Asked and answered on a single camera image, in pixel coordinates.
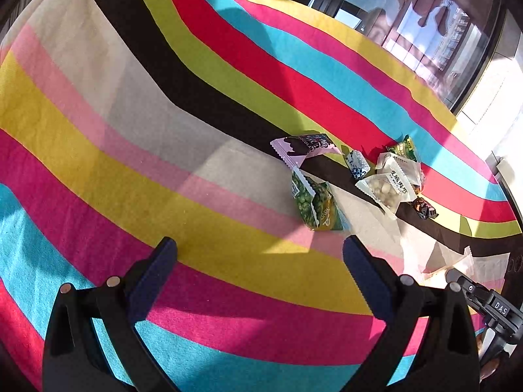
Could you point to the white windowsill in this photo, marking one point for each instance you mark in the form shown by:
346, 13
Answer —
510, 175

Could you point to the small dark candy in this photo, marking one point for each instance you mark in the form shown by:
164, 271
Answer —
425, 209

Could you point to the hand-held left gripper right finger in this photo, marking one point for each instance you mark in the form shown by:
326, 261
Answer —
365, 271

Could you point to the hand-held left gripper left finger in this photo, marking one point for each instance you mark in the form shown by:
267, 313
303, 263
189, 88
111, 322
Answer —
153, 277

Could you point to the blue and white candy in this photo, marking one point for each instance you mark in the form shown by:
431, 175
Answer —
356, 165

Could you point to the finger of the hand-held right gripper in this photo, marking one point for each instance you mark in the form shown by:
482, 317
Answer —
472, 292

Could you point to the pink chocolate bar packet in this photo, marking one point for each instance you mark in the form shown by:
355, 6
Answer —
306, 147

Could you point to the long white nut packet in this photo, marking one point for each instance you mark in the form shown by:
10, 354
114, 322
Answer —
384, 190

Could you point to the white printed nut packet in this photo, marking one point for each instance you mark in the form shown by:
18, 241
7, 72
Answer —
402, 169

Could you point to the person's right hand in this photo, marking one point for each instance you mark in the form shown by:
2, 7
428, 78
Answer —
489, 369

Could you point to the clear white snack packet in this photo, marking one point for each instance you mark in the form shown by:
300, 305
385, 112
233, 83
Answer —
445, 263

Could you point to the green pea snack packet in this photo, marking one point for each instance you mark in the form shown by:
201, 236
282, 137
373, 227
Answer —
322, 204
402, 149

